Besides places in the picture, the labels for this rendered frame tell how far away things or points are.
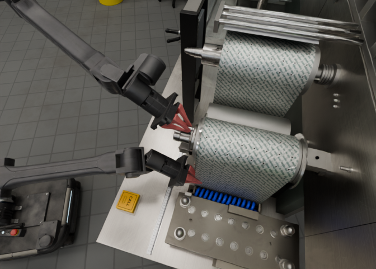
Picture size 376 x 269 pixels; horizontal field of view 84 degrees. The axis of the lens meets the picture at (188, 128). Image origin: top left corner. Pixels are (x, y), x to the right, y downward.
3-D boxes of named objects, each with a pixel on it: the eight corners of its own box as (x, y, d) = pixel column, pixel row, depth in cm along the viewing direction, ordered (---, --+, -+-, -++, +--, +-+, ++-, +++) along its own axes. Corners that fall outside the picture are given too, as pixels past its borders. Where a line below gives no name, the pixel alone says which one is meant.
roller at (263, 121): (208, 116, 79) (211, 94, 69) (277, 131, 76) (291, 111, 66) (201, 143, 73) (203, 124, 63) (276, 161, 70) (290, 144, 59)
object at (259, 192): (194, 184, 75) (196, 164, 60) (261, 202, 72) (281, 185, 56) (194, 185, 75) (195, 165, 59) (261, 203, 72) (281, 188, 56)
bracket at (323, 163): (304, 150, 54) (307, 146, 52) (327, 155, 53) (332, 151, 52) (304, 167, 52) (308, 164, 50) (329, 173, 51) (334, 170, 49)
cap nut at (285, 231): (280, 223, 67) (286, 221, 63) (292, 226, 67) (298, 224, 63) (280, 235, 65) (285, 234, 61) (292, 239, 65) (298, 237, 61)
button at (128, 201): (124, 191, 86) (122, 189, 84) (140, 196, 85) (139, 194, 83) (117, 208, 82) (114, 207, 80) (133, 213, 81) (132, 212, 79)
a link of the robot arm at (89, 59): (19, 18, 65) (-12, -16, 54) (34, 7, 66) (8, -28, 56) (117, 102, 58) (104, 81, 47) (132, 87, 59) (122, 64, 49)
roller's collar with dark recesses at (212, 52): (205, 55, 69) (206, 38, 64) (222, 58, 69) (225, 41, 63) (200, 68, 66) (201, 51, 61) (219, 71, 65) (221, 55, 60)
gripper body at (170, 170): (172, 189, 68) (151, 180, 66) (181, 161, 73) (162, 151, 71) (181, 186, 63) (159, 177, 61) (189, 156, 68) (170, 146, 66)
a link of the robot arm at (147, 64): (108, 89, 58) (96, 71, 50) (131, 58, 61) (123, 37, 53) (145, 108, 57) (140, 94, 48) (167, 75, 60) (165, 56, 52)
